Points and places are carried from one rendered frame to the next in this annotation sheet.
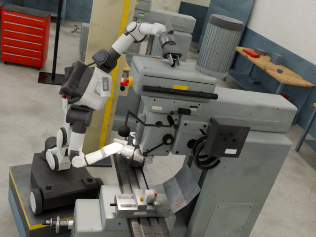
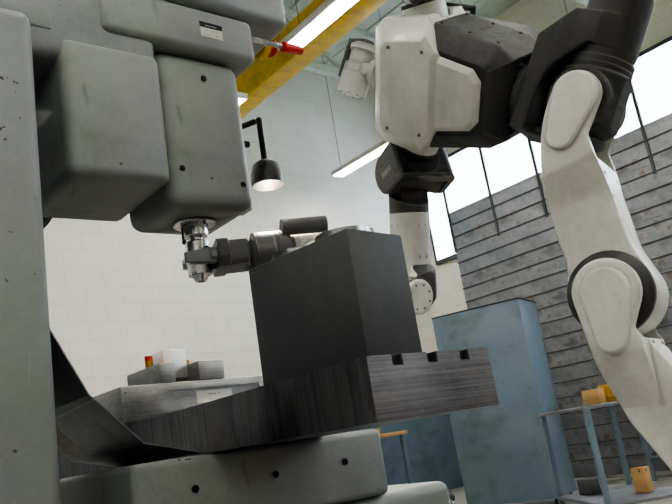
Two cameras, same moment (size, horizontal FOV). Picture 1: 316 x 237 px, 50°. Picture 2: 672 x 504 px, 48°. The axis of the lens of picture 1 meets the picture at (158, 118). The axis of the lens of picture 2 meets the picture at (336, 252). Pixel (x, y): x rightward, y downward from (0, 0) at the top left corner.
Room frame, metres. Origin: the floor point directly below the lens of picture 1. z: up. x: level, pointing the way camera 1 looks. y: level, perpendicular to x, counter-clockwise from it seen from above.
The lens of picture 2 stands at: (3.36, -0.24, 0.84)
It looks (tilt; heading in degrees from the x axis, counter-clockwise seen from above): 14 degrees up; 160
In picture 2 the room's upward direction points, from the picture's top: 9 degrees counter-clockwise
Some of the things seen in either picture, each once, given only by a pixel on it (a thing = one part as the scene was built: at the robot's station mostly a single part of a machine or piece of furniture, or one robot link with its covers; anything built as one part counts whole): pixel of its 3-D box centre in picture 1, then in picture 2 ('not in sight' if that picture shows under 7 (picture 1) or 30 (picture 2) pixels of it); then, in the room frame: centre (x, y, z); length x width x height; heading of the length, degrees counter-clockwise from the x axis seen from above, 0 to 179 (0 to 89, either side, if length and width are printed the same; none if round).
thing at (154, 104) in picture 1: (170, 98); (156, 53); (1.92, -0.05, 1.68); 0.34 x 0.24 x 0.10; 110
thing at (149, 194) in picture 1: (148, 196); (168, 366); (1.75, -0.07, 1.05); 0.06 x 0.05 x 0.06; 22
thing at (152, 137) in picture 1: (157, 127); (183, 148); (1.91, -0.01, 1.47); 0.21 x 0.19 x 0.32; 20
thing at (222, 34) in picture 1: (218, 45); not in sight; (2.00, -0.24, 2.05); 0.20 x 0.20 x 0.32
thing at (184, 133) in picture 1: (185, 130); (92, 137); (1.98, -0.19, 1.47); 0.24 x 0.19 x 0.26; 20
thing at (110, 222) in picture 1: (136, 207); (225, 486); (1.91, -0.01, 0.80); 0.50 x 0.35 x 0.12; 110
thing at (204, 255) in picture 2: not in sight; (200, 255); (1.94, -0.01, 1.23); 0.06 x 0.02 x 0.03; 88
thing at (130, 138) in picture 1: (134, 148); (331, 307); (2.29, 0.12, 1.04); 0.22 x 0.12 x 0.20; 27
